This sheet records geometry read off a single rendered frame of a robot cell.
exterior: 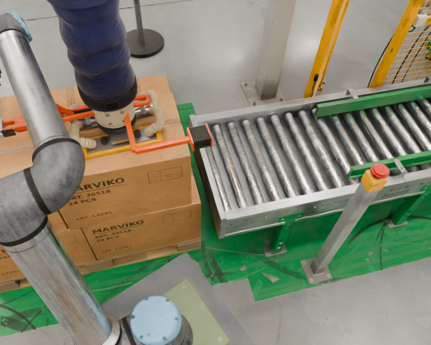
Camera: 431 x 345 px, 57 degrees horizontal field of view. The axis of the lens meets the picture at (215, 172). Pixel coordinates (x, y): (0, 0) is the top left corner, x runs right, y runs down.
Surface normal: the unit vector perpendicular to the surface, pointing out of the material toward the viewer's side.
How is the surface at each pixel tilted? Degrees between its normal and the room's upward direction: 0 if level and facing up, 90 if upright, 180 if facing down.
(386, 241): 0
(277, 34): 90
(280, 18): 90
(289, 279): 0
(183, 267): 0
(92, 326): 67
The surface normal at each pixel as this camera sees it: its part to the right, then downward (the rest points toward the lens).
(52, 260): 0.83, 0.16
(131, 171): 0.25, 0.79
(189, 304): -0.04, -0.58
